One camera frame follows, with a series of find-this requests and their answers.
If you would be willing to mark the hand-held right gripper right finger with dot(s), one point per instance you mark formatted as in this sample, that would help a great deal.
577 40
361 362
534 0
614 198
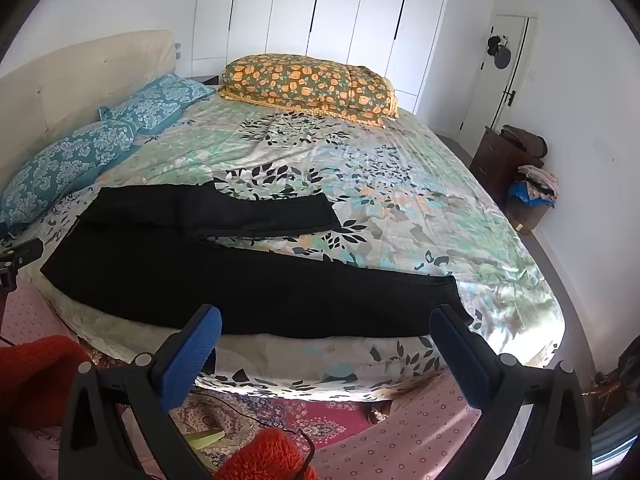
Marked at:
462 360

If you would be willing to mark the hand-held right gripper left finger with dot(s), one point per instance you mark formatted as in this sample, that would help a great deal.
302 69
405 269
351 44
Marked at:
192 360

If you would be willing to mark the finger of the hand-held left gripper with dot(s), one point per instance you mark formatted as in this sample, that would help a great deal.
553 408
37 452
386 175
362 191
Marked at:
30 251

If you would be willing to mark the black pants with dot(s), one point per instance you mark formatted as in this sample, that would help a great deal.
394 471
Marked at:
200 285

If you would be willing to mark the person's left forearm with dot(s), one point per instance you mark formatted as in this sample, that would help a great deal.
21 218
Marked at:
40 380

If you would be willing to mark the yellow green plastic item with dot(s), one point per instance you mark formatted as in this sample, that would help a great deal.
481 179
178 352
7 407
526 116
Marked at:
206 438

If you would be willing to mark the blue patterned pillow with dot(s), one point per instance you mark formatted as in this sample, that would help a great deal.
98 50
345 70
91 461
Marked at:
65 170
155 102

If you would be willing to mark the brown slipper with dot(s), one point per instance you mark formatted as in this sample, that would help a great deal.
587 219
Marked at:
381 412

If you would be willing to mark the pink dotted mat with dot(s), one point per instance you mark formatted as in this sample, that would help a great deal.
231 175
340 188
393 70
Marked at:
400 445

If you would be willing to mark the person's red fuzzy sweater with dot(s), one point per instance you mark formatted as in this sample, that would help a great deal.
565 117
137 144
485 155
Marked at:
270 455

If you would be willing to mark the red patterned rug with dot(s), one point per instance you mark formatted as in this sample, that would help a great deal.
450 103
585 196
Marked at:
320 420

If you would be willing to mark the laundry basket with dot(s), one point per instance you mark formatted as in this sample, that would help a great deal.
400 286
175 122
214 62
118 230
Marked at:
527 215

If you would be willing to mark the beige padded headboard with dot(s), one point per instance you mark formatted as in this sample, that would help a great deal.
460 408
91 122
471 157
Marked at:
75 75

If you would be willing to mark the pile of clothes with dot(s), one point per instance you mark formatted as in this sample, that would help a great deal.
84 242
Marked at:
537 177

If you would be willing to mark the brown wooden cabinet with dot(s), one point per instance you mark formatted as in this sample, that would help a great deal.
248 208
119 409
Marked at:
492 165

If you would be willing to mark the brown bag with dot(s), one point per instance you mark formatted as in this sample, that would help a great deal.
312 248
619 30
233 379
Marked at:
525 140

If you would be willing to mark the dark bedside table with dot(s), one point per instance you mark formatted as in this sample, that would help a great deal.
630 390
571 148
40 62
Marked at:
206 80

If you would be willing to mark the white door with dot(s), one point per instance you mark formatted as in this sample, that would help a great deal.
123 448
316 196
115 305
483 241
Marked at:
492 95

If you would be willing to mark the yellow floral pillow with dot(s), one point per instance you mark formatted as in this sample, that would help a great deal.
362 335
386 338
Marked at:
305 85

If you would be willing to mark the black hanging hat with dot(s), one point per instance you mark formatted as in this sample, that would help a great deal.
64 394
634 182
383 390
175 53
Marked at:
501 55

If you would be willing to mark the white wardrobe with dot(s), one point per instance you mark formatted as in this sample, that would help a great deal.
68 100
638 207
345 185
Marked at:
300 5

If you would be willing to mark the wall switch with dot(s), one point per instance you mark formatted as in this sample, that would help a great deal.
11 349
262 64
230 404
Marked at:
177 49

